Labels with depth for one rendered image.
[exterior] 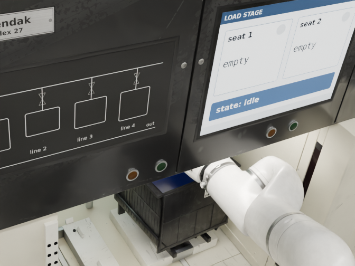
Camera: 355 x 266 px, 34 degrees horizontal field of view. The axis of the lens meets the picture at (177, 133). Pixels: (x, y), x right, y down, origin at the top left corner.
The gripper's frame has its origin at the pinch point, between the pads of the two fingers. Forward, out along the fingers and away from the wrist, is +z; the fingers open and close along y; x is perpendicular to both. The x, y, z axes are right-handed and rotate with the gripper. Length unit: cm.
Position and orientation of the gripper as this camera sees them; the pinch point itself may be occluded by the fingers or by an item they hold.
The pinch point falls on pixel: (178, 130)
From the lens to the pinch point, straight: 133.7
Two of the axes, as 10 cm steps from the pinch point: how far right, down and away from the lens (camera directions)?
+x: 1.2, -7.9, -6.0
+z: -5.1, -5.7, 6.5
